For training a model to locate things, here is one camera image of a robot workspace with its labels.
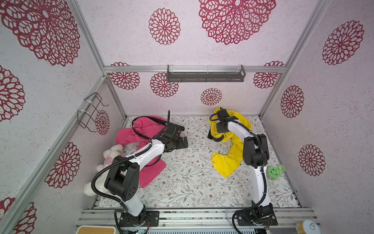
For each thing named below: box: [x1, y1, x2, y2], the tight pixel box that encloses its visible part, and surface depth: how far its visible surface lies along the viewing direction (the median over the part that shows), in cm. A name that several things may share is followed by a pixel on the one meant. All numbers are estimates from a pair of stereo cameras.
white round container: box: [295, 219, 322, 234], surface depth 69 cm
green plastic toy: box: [267, 164, 286, 179], surface depth 87 cm
